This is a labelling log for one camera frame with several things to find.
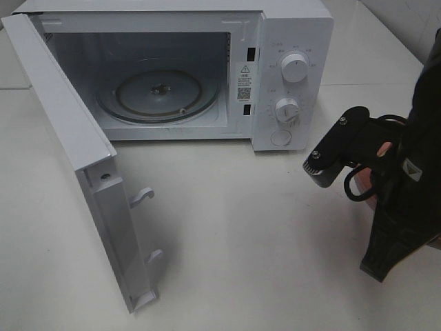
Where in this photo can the white microwave door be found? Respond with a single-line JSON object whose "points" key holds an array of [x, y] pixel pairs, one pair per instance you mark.
{"points": [[92, 158]]}

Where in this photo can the upper white power knob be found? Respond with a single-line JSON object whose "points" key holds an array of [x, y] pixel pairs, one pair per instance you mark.
{"points": [[294, 66]]}

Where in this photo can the glass microwave turntable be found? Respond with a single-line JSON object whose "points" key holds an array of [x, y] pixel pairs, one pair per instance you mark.
{"points": [[161, 90]]}

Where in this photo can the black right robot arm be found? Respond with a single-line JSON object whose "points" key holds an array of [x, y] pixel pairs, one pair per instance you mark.
{"points": [[425, 104]]}

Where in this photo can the round white door button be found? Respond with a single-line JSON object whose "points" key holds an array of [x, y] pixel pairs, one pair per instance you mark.
{"points": [[281, 138]]}

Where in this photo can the pink plate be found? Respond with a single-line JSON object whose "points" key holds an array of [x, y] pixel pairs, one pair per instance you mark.
{"points": [[363, 183]]}

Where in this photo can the white microwave oven body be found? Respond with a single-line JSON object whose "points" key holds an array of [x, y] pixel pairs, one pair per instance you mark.
{"points": [[90, 39]]}

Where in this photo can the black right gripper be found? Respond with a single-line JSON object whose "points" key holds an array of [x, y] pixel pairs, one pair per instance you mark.
{"points": [[406, 182]]}

